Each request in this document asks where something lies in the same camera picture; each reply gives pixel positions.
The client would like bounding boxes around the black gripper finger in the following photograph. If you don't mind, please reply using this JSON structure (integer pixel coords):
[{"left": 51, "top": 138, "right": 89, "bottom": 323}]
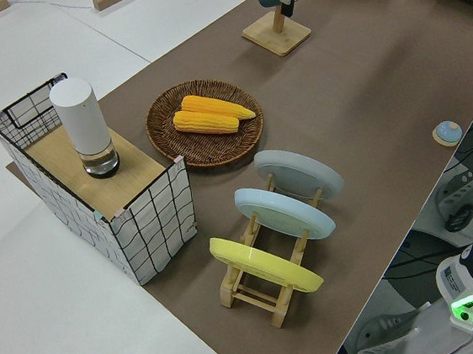
[{"left": 279, "top": 0, "right": 299, "bottom": 18}]

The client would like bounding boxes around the white cylindrical water bottle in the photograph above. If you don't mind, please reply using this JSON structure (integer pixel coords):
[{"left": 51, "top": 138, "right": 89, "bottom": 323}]
[{"left": 47, "top": 73, "right": 122, "bottom": 185}]

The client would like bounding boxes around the wooden mug tree stand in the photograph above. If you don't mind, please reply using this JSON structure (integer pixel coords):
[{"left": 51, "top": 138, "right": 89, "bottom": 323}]
[{"left": 237, "top": 0, "right": 321, "bottom": 62}]

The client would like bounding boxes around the brown table mat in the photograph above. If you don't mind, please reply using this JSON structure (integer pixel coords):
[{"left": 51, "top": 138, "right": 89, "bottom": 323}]
[{"left": 0, "top": 0, "right": 473, "bottom": 354}]

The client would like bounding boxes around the yellow corn cob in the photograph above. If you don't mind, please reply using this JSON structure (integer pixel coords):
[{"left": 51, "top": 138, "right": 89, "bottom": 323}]
[
  {"left": 171, "top": 103, "right": 242, "bottom": 140},
  {"left": 180, "top": 88, "right": 258, "bottom": 128}
]

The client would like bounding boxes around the grey plate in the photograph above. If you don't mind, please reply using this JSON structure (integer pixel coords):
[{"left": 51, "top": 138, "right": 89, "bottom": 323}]
[{"left": 252, "top": 141, "right": 346, "bottom": 208}]

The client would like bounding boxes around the brown wicker basket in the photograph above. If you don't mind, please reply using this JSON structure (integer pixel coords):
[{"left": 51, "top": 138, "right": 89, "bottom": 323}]
[{"left": 141, "top": 72, "right": 269, "bottom": 175}]

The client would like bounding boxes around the blue dome bell wooden base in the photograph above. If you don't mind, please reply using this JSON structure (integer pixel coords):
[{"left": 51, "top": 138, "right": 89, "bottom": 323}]
[{"left": 430, "top": 118, "right": 465, "bottom": 149}]

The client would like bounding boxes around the light blue plate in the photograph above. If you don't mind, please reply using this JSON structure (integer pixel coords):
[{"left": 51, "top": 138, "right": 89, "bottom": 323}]
[{"left": 232, "top": 178, "right": 337, "bottom": 250}]

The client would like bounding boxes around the grid-pattern box wooden top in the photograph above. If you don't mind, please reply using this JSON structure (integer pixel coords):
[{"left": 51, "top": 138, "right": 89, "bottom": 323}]
[{"left": 0, "top": 64, "right": 202, "bottom": 300}]

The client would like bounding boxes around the yellow plate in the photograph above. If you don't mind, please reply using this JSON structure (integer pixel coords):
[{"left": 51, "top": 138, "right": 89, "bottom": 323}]
[{"left": 207, "top": 226, "right": 326, "bottom": 304}]

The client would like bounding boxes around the wooden dish rack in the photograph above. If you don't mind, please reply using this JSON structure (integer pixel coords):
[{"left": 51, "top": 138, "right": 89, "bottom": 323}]
[{"left": 206, "top": 167, "right": 337, "bottom": 335}]

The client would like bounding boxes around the grey metal stand foot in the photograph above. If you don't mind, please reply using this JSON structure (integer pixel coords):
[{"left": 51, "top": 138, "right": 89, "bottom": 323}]
[{"left": 343, "top": 305, "right": 450, "bottom": 354}]

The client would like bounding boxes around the black wire basket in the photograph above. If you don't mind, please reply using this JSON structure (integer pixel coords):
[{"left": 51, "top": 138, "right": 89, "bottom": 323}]
[{"left": 0, "top": 71, "right": 74, "bottom": 131}]

